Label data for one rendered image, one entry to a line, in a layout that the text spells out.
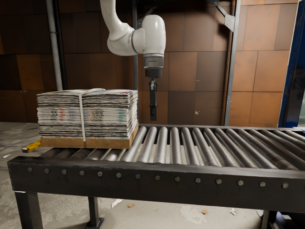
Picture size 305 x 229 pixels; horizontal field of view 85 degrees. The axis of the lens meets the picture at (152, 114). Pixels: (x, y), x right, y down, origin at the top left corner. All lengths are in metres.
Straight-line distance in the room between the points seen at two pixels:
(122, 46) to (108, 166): 0.50
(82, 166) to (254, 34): 3.83
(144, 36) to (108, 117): 0.36
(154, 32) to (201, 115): 3.18
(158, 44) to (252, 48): 3.37
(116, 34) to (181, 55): 2.95
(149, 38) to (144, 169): 0.50
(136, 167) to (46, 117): 0.43
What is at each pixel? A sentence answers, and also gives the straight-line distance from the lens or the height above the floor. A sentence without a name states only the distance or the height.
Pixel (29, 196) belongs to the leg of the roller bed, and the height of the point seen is 0.65.
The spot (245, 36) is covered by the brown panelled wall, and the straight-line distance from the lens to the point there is 3.99.
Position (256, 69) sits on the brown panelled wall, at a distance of 4.02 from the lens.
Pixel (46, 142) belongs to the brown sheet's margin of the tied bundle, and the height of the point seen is 0.83.
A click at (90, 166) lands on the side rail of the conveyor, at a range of 0.63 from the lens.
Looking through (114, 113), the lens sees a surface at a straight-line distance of 0.68.
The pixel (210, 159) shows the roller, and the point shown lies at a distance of 0.68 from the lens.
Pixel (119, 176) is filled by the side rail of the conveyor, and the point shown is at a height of 0.77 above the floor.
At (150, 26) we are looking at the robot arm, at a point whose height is 1.29.
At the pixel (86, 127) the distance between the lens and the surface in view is 0.73.
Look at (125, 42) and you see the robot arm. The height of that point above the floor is 1.24.
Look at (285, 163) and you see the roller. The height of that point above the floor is 0.80.
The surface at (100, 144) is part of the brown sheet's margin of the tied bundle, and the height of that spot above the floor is 0.82.
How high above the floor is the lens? 1.10
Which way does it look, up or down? 13 degrees down
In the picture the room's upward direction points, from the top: straight up
